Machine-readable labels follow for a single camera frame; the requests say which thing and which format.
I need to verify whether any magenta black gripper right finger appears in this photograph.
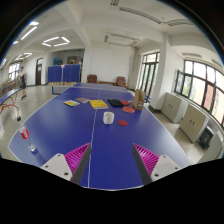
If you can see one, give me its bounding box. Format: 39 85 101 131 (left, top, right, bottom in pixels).
132 143 181 185

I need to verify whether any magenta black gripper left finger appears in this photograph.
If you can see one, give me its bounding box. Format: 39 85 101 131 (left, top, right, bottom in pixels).
41 143 91 185

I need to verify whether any clear water bottle red label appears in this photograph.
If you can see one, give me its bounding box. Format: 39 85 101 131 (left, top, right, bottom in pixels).
19 123 29 140

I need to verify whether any small clear glass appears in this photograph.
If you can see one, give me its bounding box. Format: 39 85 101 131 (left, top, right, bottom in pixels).
28 143 37 152

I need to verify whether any small red round coaster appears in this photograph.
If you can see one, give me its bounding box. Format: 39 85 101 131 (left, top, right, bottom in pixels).
118 120 128 126

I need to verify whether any near beige cabinet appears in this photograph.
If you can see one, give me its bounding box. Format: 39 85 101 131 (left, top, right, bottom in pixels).
180 105 208 143

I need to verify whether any beige cabinet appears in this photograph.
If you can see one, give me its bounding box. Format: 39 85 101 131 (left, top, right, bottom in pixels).
161 93 188 123
180 105 208 143

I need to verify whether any red table tennis paddle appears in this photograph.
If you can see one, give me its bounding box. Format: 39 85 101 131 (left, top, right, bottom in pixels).
122 106 135 113

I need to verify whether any black waste bin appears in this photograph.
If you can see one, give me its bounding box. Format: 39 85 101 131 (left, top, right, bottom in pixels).
199 126 214 149

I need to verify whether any white mug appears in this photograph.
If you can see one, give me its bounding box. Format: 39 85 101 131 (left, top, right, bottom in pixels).
103 112 114 125

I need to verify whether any small colourful booklet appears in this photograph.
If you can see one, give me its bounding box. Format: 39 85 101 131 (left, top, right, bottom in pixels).
64 100 80 107

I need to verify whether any far beige cabinet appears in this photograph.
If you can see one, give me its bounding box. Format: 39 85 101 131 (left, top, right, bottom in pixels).
161 93 188 123

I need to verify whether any grey brown notebook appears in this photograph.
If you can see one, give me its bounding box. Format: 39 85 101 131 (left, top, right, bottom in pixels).
75 97 90 103

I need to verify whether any brown cardboard file holder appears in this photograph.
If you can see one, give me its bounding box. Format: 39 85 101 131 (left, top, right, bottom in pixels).
133 89 145 110

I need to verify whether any yellow book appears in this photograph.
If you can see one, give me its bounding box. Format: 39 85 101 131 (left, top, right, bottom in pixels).
90 100 108 109

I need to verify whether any black pouch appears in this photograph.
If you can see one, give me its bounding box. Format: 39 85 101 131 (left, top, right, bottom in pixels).
108 99 124 107

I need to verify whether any left brown armchair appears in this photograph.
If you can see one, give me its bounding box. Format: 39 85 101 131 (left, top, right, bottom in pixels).
87 74 97 83

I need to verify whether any brown armchair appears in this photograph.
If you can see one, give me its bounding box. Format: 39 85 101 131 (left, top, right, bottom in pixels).
87 74 97 83
117 76 128 88

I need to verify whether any right brown armchair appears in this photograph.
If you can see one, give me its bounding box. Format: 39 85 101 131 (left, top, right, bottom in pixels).
117 76 128 88

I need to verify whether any folded blue table tennis table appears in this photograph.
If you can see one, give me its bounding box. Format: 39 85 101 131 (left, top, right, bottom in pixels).
47 64 80 82

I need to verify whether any person in dark clothes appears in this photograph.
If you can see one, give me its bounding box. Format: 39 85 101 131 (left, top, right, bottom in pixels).
19 66 26 100

